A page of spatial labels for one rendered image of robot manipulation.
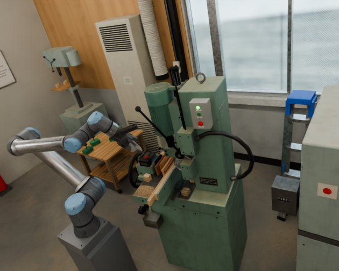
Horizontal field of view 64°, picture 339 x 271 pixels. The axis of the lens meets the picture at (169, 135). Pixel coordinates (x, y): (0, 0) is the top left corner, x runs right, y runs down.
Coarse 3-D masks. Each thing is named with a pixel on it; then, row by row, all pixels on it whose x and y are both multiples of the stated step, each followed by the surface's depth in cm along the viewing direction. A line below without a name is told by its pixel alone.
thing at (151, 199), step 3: (171, 165) 192; (168, 171) 187; (165, 174) 185; (162, 180) 180; (159, 183) 178; (156, 189) 173; (153, 192) 171; (153, 195) 169; (150, 198) 167; (153, 198) 169; (147, 201) 166; (150, 201) 166; (153, 201) 170; (150, 204) 167
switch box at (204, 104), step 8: (192, 104) 144; (200, 104) 142; (208, 104) 143; (192, 112) 147; (200, 112) 145; (208, 112) 144; (192, 120) 150; (200, 120) 147; (208, 120) 145; (200, 128) 150; (208, 128) 148
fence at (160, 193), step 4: (172, 172) 183; (176, 172) 189; (172, 176) 183; (168, 180) 179; (172, 180) 184; (164, 184) 174; (168, 184) 179; (160, 188) 171; (164, 188) 174; (160, 192) 170; (164, 192) 174; (160, 196) 170
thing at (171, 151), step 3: (165, 147) 190; (168, 147) 189; (171, 147) 188; (177, 147) 186; (165, 150) 189; (168, 150) 188; (171, 150) 187; (174, 150) 186; (165, 153) 191; (168, 153) 190; (171, 153) 189; (174, 153) 187; (171, 156) 190; (174, 156) 189
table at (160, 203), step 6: (150, 174) 195; (156, 174) 194; (162, 174) 192; (180, 174) 195; (156, 180) 188; (174, 180) 187; (156, 186) 182; (168, 192) 180; (138, 198) 178; (144, 198) 175; (162, 198) 172; (156, 204) 174; (162, 204) 172
